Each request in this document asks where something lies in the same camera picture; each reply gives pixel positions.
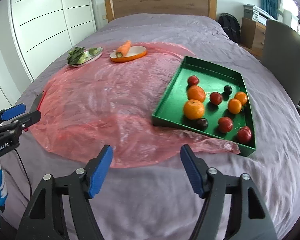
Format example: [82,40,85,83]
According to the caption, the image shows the carrot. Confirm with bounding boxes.
[115,40,131,58]

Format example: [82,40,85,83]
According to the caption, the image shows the dark plum front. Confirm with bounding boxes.
[196,118,209,130]

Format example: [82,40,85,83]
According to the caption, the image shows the grey storage boxes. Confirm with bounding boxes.
[243,4,274,25]

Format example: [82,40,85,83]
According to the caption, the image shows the wooden headboard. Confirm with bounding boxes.
[104,0,217,22]

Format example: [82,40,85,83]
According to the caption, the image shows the white wardrobe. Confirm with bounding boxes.
[0,0,96,108]

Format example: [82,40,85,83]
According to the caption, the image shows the pink plastic sheet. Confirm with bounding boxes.
[30,42,239,168]

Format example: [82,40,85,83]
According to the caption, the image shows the purple bedspread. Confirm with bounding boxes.
[1,14,300,239]

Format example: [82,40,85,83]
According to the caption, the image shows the large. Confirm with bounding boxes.
[187,85,206,102]

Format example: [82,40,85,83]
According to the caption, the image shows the wrinkled red fruit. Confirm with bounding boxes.
[187,75,199,86]

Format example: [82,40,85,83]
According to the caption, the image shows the grey patterned plate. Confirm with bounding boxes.
[72,47,103,67]

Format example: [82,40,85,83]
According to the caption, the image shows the black cable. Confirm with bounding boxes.
[13,148,33,201]

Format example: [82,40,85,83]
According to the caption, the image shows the grey chair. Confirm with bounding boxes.
[261,20,300,111]

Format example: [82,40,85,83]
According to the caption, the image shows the green leafy vegetable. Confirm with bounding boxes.
[67,47,87,66]

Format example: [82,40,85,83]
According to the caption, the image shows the orange oval dish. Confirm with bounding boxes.
[109,46,147,63]

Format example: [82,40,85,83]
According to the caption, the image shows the dark plum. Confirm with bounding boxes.
[224,85,232,95]
[196,118,209,130]

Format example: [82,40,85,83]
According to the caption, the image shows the black backpack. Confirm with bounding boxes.
[218,13,241,44]

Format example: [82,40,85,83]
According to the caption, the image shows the green tray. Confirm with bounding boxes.
[152,56,257,157]

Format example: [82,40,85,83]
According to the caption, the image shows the small orange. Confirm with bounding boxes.
[234,92,248,106]
[228,98,242,114]

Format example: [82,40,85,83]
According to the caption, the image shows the dark plum back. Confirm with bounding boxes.
[224,85,232,95]

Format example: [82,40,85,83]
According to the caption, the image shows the small bok choy piece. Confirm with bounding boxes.
[88,48,100,55]

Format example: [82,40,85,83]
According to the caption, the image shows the wooden drawer cabinet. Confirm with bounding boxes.
[240,17,266,60]

